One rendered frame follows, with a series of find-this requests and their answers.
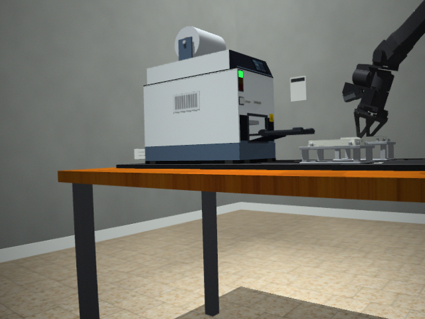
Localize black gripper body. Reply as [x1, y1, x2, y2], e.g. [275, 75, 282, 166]
[355, 88, 389, 120]

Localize white cylinder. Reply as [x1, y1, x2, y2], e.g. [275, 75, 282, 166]
[175, 26, 226, 57]

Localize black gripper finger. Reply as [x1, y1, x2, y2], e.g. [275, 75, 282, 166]
[366, 117, 387, 136]
[354, 110, 377, 138]

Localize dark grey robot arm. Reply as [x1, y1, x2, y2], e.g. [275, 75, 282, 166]
[342, 0, 425, 105]

